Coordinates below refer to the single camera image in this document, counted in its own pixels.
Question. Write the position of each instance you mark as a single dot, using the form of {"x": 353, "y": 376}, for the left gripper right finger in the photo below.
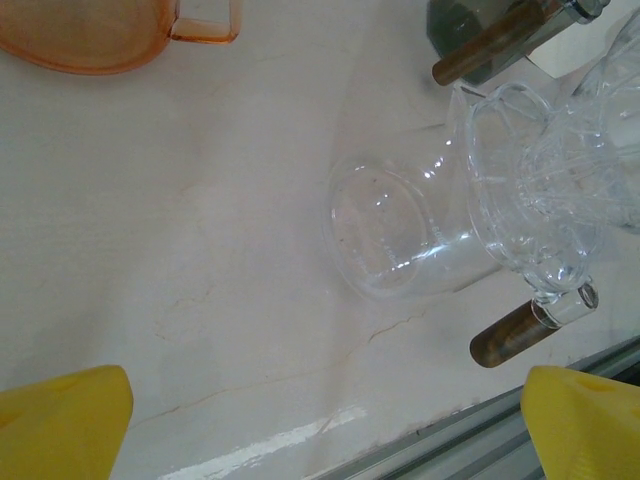
{"x": 590, "y": 430}

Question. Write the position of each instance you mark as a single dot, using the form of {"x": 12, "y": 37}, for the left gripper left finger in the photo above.
{"x": 60, "y": 430}

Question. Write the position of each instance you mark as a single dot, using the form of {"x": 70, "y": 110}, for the orange glass carafe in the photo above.
{"x": 80, "y": 35}

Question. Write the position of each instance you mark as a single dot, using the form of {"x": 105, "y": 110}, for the grey smoked coffee dripper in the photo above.
{"x": 585, "y": 7}

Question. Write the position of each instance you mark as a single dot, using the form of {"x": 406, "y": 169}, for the clear glass carafe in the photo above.
{"x": 380, "y": 235}

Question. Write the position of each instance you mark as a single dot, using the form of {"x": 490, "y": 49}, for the wide aluminium base rail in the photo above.
{"x": 475, "y": 450}

